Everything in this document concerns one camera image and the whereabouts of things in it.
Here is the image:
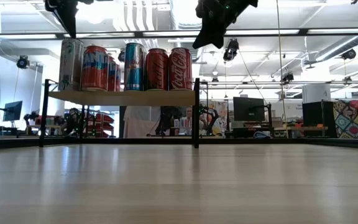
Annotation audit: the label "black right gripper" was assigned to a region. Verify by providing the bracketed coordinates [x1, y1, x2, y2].
[193, 0, 259, 50]

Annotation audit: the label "Star Wars Coca-Cola can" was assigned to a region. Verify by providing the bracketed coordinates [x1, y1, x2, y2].
[168, 47, 193, 91]

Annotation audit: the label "red soda can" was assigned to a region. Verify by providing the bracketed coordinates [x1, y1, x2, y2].
[145, 48, 170, 91]
[81, 45, 109, 92]

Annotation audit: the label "silver Red Bull can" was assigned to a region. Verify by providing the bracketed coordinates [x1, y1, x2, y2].
[124, 42, 147, 91]

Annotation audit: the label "small monitor on arm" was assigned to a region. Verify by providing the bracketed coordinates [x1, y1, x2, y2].
[0, 100, 24, 128]

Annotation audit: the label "wooden shelf with black legs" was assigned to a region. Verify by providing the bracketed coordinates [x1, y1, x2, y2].
[39, 77, 201, 149]

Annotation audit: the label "colourful cartoon poster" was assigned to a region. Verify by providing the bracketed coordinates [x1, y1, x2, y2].
[199, 99, 229, 138]

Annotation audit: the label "black ceiling light track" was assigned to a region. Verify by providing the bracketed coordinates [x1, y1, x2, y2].
[0, 27, 358, 41]

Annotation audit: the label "black monitor on stand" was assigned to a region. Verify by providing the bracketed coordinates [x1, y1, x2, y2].
[233, 96, 273, 125]

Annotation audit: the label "person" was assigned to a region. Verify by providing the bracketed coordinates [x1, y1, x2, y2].
[183, 105, 198, 130]

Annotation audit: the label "black rolling desk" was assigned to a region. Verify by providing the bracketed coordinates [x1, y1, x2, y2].
[228, 124, 275, 138]

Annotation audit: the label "white draped cloth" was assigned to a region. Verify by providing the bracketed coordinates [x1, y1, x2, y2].
[122, 105, 162, 139]

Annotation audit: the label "red stacked trays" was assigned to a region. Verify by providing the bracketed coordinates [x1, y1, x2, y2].
[87, 113, 115, 138]

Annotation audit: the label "white cylindrical object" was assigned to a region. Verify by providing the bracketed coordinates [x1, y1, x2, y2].
[301, 83, 332, 103]

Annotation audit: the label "wooden workbench with red items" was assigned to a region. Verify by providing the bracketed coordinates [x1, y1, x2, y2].
[274, 123, 329, 138]

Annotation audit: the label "black partition panel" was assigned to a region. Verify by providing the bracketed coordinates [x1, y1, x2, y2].
[302, 101, 337, 138]

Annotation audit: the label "colourful patchwork panel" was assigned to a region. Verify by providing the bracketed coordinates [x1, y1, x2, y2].
[333, 98, 358, 140]

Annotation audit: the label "silver ventilation duct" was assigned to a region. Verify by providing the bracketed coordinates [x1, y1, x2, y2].
[314, 34, 358, 62]
[112, 0, 203, 32]

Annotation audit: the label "yellow cable with black plug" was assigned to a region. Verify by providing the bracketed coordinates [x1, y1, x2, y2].
[275, 0, 288, 125]

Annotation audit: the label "black aluminium table frame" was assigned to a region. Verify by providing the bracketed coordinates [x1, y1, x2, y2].
[0, 136, 358, 151]

